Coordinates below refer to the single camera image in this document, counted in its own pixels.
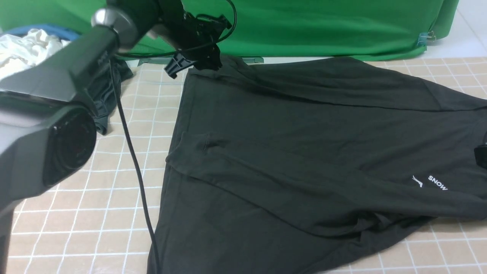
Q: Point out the white crumpled shirt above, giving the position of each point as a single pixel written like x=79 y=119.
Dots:
x=21 y=53

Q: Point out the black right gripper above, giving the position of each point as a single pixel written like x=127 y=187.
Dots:
x=480 y=154

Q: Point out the beige checkered tablecloth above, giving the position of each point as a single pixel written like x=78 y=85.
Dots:
x=93 y=223

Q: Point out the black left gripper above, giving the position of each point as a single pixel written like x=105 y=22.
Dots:
x=194 y=38

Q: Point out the dark gray long-sleeve shirt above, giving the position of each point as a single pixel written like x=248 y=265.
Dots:
x=304 y=167

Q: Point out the blue binder clip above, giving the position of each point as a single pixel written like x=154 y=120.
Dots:
x=425 y=38

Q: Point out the dark teal crumpled garment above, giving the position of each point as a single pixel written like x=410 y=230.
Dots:
x=105 y=89

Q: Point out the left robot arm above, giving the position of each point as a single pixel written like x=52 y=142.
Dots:
x=47 y=129

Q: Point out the green backdrop cloth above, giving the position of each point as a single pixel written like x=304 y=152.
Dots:
x=369 y=30

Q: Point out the blue crumpled garment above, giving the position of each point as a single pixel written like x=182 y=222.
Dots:
x=51 y=29

